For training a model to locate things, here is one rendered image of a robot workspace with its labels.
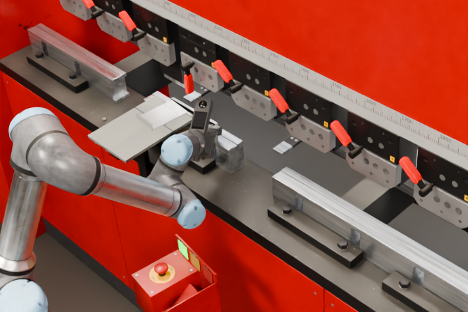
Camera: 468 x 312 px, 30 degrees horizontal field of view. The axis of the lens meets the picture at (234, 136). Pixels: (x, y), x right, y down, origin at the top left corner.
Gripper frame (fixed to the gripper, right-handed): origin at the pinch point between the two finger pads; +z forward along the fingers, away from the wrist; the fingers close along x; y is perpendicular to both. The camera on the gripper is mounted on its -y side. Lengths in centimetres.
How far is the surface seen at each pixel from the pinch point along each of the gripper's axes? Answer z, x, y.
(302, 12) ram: -47, 33, -36
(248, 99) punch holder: -22.1, 15.4, -11.6
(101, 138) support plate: -10.2, -31.4, 6.2
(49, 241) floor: 79, -92, 70
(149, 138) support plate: -7.7, -17.3, 4.8
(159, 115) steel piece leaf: 1.7, -18.0, -0.8
